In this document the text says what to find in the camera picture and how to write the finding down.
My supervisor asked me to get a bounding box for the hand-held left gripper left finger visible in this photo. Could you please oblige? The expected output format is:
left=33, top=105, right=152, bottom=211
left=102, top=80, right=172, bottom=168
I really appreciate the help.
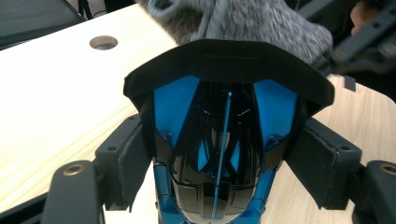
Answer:
left=92, top=113, right=156, bottom=213

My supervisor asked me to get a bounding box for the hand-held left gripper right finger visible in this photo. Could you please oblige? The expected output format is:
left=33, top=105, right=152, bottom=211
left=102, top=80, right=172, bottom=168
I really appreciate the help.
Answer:
left=284, top=117, right=363, bottom=211

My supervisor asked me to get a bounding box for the grey fuzzy pouch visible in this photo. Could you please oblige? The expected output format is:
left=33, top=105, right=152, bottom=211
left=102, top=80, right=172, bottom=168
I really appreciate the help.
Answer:
left=136, top=0, right=334, bottom=66

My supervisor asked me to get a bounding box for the blue toy car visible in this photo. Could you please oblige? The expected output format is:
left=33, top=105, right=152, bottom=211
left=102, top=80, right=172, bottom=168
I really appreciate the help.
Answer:
left=123, top=38, right=335, bottom=224

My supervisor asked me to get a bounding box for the grey tape piece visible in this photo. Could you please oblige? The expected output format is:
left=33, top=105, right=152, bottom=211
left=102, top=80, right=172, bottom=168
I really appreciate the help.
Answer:
left=344, top=75, right=357, bottom=92

